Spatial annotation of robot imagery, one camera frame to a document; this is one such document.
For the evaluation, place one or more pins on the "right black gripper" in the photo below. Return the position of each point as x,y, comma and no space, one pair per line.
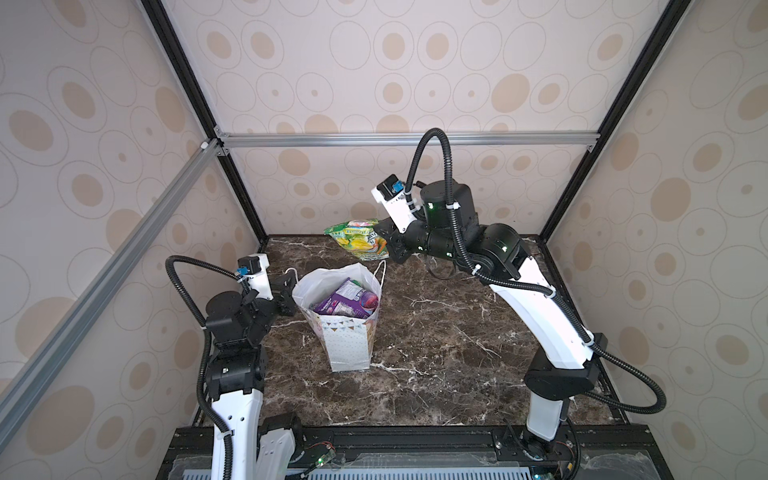
391,237

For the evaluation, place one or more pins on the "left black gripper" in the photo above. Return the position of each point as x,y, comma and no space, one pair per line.
284,294

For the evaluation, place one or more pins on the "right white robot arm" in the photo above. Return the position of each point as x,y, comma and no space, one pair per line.
564,364

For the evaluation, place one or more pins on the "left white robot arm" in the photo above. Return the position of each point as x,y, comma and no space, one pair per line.
235,379

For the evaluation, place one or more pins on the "diagonal aluminium left bar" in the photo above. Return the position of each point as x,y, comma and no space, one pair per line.
40,371

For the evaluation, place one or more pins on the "green snack bag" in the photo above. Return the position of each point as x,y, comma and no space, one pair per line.
358,238

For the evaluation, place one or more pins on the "small purple snack bag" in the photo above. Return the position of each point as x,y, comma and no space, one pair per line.
350,299

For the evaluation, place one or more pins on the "black frame post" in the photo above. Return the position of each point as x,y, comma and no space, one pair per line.
649,55
160,22

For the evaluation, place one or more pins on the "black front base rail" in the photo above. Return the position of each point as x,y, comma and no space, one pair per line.
624,451

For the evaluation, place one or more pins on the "white paper gift bag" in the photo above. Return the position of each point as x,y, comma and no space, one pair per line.
347,341

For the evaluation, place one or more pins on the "horizontal aluminium back bar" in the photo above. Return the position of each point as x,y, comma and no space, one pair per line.
359,140

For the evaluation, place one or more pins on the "black right frame post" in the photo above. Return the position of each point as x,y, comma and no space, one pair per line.
649,55

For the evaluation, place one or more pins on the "black left frame post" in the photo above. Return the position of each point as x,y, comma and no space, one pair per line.
160,22

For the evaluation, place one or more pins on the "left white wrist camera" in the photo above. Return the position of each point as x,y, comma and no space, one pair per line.
252,275

